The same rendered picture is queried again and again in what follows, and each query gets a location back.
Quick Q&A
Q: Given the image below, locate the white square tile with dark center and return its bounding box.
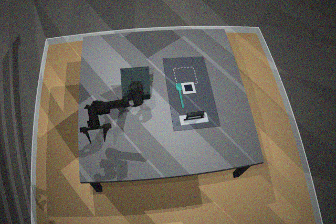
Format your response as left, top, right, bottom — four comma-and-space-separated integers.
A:
181, 82, 196, 94

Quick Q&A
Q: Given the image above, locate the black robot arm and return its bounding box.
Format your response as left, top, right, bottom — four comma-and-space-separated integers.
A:
84, 81, 143, 116

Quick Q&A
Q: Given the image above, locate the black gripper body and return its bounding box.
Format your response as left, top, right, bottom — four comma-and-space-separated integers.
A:
80, 115, 112, 133

